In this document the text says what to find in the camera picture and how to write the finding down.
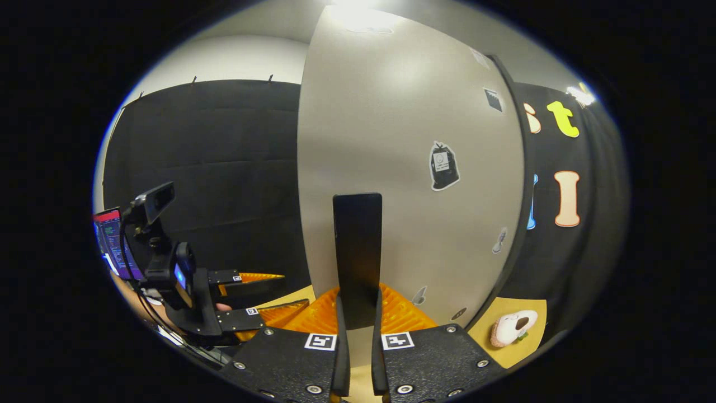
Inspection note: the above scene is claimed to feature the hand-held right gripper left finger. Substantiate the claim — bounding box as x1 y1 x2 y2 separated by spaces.
220 287 351 403

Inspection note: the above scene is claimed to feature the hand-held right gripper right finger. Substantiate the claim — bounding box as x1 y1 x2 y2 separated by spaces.
371 283 508 403

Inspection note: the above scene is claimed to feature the black door handle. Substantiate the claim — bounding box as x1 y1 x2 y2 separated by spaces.
333 193 384 331

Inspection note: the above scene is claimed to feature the grey cabinet door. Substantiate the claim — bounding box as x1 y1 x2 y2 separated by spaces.
296 6 526 332

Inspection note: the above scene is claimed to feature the pink white plush toy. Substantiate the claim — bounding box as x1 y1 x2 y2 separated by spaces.
490 310 539 349

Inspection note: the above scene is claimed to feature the computer monitor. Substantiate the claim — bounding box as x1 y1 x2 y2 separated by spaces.
93 208 144 280

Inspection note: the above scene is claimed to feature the black backdrop cloth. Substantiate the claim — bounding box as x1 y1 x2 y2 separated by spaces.
102 79 632 342

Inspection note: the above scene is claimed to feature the ceiling light panel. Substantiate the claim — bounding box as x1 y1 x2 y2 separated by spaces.
330 0 395 18
566 83 597 108

